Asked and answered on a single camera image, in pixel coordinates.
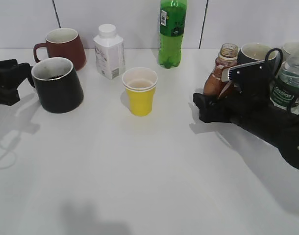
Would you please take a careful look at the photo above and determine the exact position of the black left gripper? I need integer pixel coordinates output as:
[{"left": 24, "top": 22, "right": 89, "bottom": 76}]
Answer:
[{"left": 0, "top": 59, "right": 33, "bottom": 106}]

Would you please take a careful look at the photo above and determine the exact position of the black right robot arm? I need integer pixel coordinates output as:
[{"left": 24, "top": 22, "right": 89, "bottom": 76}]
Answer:
[{"left": 193, "top": 93, "right": 299, "bottom": 170}]

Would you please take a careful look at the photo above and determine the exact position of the brown Nescafe coffee bottle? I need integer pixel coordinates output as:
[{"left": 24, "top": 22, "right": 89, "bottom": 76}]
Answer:
[{"left": 203, "top": 43, "right": 239, "bottom": 98}]

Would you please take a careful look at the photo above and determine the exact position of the yellow paper cup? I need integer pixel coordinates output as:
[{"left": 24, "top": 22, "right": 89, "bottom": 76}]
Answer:
[{"left": 122, "top": 67, "right": 158, "bottom": 117}]

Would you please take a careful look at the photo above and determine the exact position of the white ceramic mug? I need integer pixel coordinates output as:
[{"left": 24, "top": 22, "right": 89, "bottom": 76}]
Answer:
[{"left": 281, "top": 42, "right": 299, "bottom": 62}]

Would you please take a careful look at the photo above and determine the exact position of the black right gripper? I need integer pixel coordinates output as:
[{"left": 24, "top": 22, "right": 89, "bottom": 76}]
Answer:
[{"left": 193, "top": 93, "right": 240, "bottom": 123}]

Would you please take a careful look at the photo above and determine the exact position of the white milk carton bottle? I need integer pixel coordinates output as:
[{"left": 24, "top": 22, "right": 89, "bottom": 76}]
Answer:
[{"left": 94, "top": 24, "right": 125, "bottom": 80}]

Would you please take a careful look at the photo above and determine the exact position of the dark red ceramic mug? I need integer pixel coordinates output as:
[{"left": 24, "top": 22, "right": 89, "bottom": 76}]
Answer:
[{"left": 33, "top": 28, "right": 86, "bottom": 71}]

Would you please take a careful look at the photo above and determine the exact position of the clear water bottle green label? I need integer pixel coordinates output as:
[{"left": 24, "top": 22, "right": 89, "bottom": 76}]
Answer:
[{"left": 270, "top": 49, "right": 299, "bottom": 113}]

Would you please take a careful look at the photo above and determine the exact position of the green soda bottle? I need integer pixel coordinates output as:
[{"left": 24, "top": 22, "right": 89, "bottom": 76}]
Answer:
[{"left": 158, "top": 0, "right": 187, "bottom": 69}]

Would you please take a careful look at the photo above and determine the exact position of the dark grey ceramic mug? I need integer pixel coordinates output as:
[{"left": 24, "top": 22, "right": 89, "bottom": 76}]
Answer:
[{"left": 237, "top": 43, "right": 280, "bottom": 73}]

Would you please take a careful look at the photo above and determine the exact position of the black ceramic mug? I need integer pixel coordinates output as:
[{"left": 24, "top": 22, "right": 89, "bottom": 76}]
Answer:
[{"left": 31, "top": 57, "right": 84, "bottom": 114}]

